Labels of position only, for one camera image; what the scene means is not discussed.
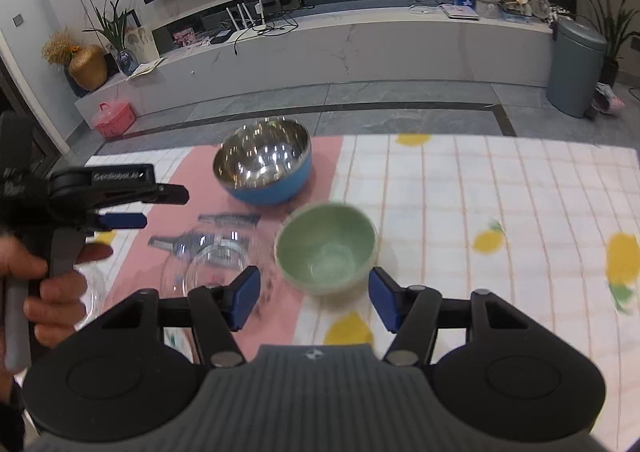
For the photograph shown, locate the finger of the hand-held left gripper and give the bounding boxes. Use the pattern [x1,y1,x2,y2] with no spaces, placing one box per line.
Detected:
[50,163,190,213]
[85,213,148,232]

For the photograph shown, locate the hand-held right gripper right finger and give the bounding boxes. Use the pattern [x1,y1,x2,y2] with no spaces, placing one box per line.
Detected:
[369,268,538,365]

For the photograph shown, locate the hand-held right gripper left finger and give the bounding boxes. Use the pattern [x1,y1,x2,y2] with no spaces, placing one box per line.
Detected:
[95,266,262,368]

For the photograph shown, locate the clear glass plate cherry print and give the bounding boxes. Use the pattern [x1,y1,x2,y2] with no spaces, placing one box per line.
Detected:
[160,227,261,300]

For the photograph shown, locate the green ceramic bowl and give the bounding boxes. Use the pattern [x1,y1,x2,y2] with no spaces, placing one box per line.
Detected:
[274,202,378,296]

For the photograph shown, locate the blue steel bowl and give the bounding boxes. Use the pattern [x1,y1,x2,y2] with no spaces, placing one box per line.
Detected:
[212,118,313,206]

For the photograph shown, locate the person's left hand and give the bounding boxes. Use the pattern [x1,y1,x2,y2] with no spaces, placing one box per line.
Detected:
[0,237,113,349]

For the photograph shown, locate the pink placemat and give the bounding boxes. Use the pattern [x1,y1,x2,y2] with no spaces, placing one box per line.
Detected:
[97,136,346,358]

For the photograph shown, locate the pink storage box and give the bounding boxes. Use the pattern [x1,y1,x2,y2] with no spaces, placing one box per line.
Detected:
[90,101,137,139]

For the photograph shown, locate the golden vase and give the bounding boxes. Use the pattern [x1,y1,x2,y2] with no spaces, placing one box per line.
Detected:
[68,44,108,92]

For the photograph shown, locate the loose papers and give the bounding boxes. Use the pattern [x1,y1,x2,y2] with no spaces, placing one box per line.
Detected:
[127,58,165,79]

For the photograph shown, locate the green plant in blue vase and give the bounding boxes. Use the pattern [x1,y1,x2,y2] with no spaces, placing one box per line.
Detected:
[82,0,140,76]

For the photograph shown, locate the dried grass bunch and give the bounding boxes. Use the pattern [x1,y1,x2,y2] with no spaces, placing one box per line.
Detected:
[41,29,81,67]

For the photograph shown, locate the white illustrated card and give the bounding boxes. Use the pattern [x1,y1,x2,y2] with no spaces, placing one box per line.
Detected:
[125,27,158,64]

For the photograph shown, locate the lemon printed tablecloth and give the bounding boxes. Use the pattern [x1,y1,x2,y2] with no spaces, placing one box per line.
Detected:
[75,133,640,438]

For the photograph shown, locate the white router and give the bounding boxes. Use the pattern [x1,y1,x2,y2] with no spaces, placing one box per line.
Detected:
[223,0,275,35]

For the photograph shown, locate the white tv cabinet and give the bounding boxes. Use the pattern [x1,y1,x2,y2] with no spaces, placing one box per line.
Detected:
[75,0,556,120]

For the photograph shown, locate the pink bag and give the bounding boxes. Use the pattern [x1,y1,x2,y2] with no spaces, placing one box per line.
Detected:
[592,82,626,115]

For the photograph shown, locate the grey trash bin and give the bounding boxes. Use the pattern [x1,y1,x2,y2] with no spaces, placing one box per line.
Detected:
[546,19,608,119]

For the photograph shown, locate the tall potted plant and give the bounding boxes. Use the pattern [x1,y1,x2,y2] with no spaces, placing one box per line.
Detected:
[567,0,640,88]

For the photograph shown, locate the black cable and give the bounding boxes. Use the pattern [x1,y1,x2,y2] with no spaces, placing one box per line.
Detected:
[232,12,298,58]

